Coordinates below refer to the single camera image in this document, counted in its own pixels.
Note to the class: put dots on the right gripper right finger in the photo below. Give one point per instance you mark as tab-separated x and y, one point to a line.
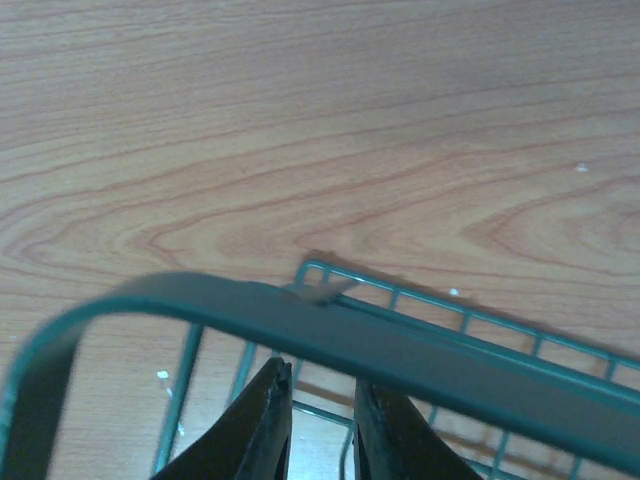
392	440

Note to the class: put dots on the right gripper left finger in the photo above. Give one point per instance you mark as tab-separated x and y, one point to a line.
251	439

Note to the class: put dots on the dark wire dish rack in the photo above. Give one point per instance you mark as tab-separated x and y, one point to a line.
526	381

